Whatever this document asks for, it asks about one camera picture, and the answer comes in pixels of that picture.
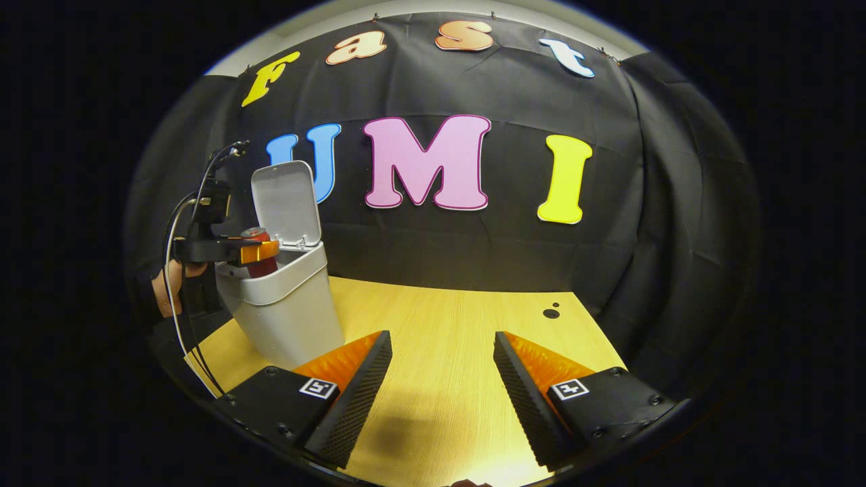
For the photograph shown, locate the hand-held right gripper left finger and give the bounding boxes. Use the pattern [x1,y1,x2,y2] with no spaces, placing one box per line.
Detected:
[216,330,393,469]

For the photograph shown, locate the red pop can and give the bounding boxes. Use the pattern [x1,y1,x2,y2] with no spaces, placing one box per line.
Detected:
[240,227,279,278]

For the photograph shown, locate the black backdrop cloth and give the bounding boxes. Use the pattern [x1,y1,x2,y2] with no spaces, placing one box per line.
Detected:
[125,12,762,379]

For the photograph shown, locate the white desktop garbage bin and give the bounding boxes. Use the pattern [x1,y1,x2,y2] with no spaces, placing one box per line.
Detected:
[215,160,346,371]

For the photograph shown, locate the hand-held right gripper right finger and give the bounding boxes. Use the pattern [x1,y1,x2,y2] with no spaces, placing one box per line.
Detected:
[493,330,677,472]

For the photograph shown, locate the left hand-held gripper cables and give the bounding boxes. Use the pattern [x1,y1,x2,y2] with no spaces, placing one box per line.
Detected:
[162,193,227,400]

